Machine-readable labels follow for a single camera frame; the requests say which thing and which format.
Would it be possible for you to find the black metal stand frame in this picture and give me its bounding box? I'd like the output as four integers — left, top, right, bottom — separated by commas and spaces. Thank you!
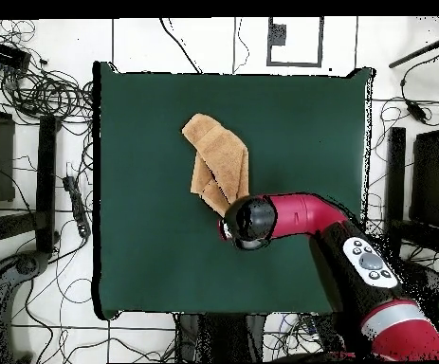
0, 114, 62, 254
382, 126, 439, 262

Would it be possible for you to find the dark grey square plate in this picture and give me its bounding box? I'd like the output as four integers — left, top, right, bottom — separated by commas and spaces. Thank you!
269, 23, 287, 46

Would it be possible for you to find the black office chair base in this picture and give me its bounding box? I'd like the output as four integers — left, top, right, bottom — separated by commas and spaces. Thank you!
0, 249, 50, 363
408, 261, 439, 306

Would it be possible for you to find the black network switch box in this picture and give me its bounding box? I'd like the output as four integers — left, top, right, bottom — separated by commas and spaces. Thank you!
0, 38, 31, 74

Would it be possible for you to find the tan terry cloth towel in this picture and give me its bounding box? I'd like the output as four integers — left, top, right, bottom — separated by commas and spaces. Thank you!
181, 112, 250, 218

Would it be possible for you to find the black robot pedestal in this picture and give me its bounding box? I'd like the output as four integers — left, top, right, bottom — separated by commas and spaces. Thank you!
174, 313, 267, 363

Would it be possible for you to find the coiled black cable tangle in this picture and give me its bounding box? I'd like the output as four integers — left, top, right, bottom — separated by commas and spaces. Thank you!
2, 69, 95, 124

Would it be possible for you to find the dark green table cloth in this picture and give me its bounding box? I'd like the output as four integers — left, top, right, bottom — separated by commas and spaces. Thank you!
91, 60, 375, 321

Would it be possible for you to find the black tripod leg rod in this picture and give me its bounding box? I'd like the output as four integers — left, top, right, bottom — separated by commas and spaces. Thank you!
388, 14, 439, 70

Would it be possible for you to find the black power adapter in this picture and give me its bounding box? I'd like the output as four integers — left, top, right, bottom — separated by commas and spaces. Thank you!
405, 100, 430, 125

